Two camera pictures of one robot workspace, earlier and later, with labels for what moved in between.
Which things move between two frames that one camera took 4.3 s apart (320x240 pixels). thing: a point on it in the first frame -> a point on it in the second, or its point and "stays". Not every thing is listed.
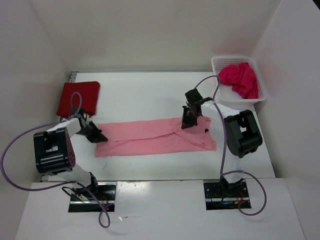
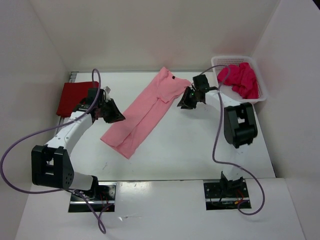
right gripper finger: x=187 y=122 -> x=185 y=98
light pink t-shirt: x=154 y=136 -> x=131 y=128
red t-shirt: x=90 y=92 stays
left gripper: x=97 y=136 -> x=116 y=116
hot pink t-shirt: x=242 y=77 stays
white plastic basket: x=227 y=96 stays
